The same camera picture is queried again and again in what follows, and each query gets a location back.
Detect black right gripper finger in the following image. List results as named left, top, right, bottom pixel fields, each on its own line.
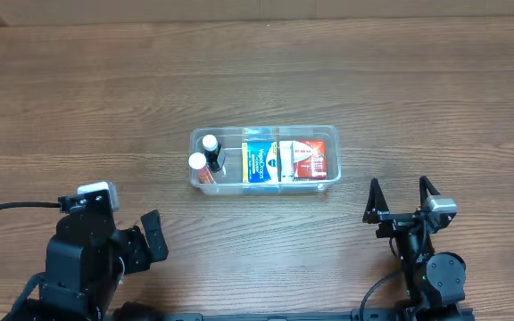
left=362, top=178, right=390, bottom=224
left=419, top=176, right=440, bottom=208

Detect orange tablet tube white cap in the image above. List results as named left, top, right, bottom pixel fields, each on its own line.
left=188, top=152, right=215, bottom=184

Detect red medicine sachet box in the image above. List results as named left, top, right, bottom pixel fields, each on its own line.
left=293, top=140, right=327, bottom=180

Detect dark bottle white cap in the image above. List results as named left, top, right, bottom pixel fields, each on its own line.
left=202, top=135, right=225, bottom=172

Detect white Hansaplast plaster box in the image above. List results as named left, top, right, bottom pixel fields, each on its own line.
left=279, top=141, right=294, bottom=183

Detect blue VapoDrops cough drops bag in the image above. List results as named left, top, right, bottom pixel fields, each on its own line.
left=242, top=142, right=278, bottom=184

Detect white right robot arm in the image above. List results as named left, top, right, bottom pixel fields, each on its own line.
left=356, top=176, right=475, bottom=320

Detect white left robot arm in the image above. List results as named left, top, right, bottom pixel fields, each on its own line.
left=4, top=210, right=169, bottom=320

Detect clear plastic container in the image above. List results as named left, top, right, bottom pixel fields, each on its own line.
left=189, top=125, right=342, bottom=195

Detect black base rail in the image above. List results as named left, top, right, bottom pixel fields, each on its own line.
left=159, top=309, right=475, bottom=321

